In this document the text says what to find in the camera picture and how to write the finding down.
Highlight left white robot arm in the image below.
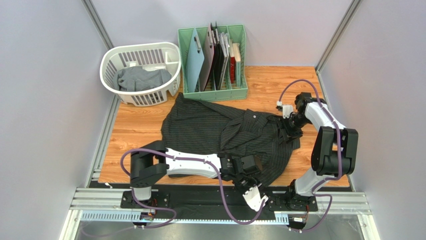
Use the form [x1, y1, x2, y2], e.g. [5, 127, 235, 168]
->
[127, 140, 262, 201]

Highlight grey shirt in basket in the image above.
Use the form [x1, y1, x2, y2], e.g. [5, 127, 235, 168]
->
[112, 66, 172, 92]

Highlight green spine book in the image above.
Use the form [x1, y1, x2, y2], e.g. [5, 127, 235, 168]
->
[232, 42, 242, 88]

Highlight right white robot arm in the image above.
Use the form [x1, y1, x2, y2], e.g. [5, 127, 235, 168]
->
[276, 92, 359, 207]

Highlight red book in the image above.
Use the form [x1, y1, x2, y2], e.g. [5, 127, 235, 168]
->
[229, 39, 236, 84]

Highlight green file organizer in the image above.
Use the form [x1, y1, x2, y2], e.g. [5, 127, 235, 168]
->
[177, 24, 248, 102]

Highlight grey notebook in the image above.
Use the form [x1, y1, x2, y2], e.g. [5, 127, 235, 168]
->
[217, 32, 230, 90]

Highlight black folder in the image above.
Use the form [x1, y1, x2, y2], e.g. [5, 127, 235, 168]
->
[211, 22, 223, 90]

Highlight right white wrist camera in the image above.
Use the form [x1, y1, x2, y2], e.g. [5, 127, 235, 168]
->
[276, 101, 294, 119]

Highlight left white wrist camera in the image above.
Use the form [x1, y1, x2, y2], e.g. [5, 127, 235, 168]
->
[242, 183, 269, 212]

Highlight mauve clipboard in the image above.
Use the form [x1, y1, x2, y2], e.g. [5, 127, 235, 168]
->
[199, 23, 215, 92]

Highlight white laundry basket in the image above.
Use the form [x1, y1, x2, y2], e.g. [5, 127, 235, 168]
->
[99, 42, 182, 107]

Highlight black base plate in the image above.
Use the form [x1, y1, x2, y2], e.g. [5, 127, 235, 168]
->
[120, 183, 319, 221]

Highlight black pinstriped long sleeve shirt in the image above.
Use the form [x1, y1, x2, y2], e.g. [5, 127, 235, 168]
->
[161, 93, 301, 187]

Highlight aluminium rail frame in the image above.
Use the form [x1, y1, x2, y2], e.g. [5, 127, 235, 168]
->
[60, 170, 380, 240]

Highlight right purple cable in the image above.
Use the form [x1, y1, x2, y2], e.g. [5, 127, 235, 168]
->
[278, 78, 344, 233]

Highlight blue clipboard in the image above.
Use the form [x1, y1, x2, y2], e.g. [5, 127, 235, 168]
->
[185, 28, 205, 93]

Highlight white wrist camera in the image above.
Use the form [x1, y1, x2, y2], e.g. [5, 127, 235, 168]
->
[242, 183, 269, 212]
[276, 101, 294, 119]

